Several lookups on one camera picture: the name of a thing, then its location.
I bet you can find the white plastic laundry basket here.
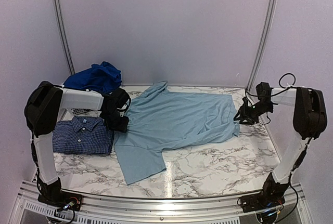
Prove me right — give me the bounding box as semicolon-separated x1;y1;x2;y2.
69;85;123;117

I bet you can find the blue checked shirt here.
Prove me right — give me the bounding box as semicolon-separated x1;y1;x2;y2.
52;116;114;155

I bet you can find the right aluminium corner post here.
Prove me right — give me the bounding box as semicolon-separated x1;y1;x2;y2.
246;0;277;90

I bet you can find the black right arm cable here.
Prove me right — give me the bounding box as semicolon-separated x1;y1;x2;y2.
244;72;297;125

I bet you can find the aluminium corner post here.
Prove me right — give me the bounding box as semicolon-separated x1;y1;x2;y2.
246;0;277;90
53;0;75;75

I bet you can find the aluminium front frame rail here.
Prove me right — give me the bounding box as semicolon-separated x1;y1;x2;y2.
8;181;313;223

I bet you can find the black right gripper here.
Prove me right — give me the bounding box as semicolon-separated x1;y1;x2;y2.
234;101;273;125

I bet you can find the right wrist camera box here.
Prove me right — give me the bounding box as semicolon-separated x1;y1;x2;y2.
242;97;249;109

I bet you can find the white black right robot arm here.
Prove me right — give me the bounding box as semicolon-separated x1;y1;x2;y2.
234;82;327;212

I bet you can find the left aluminium corner post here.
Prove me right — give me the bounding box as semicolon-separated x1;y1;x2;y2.
53;0;75;75

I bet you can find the light blue garment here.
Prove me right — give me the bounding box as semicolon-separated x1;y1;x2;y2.
114;82;240;185

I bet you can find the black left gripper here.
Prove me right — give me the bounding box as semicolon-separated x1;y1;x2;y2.
102;109;129;133

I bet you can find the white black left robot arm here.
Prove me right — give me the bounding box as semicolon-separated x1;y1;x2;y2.
24;81;131;206

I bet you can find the royal blue garment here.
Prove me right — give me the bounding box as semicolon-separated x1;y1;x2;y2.
64;61;122;94

